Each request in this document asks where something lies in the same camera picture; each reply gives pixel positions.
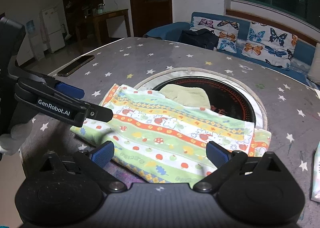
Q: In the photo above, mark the grey star print tablecloth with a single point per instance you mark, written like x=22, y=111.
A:
x=175, y=53

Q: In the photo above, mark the white plastic packet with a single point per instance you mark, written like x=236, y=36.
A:
x=316, y=175

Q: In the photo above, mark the round table heater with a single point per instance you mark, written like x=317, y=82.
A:
x=232, y=98

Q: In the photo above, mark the white water dispenser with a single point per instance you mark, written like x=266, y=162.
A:
x=35, y=40

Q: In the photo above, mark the plain white pillow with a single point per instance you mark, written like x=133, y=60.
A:
x=315, y=65

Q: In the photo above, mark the white refrigerator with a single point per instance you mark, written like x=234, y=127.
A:
x=53, y=28

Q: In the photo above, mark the black bag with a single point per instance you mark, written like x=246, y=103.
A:
x=197, y=38

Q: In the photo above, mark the blue sofa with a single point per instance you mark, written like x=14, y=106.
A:
x=165, y=29

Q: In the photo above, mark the brown wooden side table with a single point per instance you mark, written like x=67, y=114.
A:
x=110, y=16

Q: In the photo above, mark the butterfly print pillow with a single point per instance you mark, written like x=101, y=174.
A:
x=220, y=30
x=270, y=43

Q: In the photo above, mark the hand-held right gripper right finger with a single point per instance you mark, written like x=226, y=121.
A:
x=216, y=153

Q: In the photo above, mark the glass jar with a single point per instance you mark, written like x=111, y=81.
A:
x=100, y=9

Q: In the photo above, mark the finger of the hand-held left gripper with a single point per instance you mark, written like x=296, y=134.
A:
x=55, y=108
x=71, y=91

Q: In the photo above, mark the person's left hand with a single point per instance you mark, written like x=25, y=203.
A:
x=17, y=138

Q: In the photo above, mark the pale green cloth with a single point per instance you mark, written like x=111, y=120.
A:
x=187, y=94

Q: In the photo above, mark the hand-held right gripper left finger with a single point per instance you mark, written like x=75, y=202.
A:
x=103, y=153

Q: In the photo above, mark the brown wooden door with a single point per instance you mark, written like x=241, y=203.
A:
x=150, y=0

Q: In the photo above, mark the black smartphone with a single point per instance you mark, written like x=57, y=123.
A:
x=75, y=66

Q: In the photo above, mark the colourful fruit print cloth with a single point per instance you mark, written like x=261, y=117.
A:
x=162, y=130

